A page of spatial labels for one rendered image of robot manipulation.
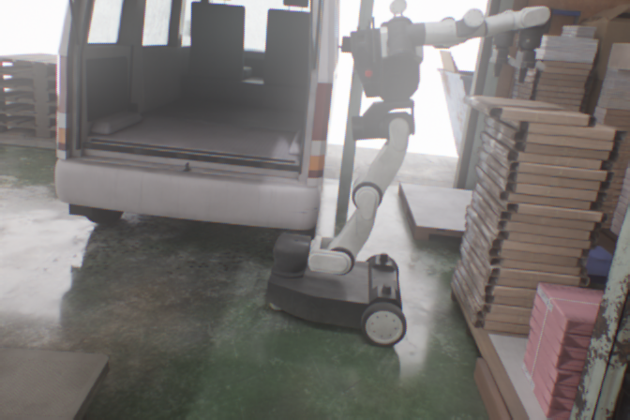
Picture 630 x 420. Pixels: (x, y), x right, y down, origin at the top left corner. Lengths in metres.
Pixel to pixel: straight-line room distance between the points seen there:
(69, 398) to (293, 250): 1.16
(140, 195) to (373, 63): 1.42
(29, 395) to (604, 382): 1.63
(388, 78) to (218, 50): 2.63
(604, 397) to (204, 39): 3.89
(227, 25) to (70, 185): 2.18
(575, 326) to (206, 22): 3.65
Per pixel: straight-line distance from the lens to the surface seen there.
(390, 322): 2.38
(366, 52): 2.22
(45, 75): 5.94
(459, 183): 4.88
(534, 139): 2.29
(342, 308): 2.41
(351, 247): 2.47
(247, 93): 4.58
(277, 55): 4.55
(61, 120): 3.05
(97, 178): 2.94
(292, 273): 2.53
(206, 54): 4.67
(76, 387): 1.85
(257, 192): 2.69
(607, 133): 2.38
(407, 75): 2.23
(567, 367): 2.11
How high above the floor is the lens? 1.32
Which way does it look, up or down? 16 degrees down
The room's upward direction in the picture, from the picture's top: 5 degrees clockwise
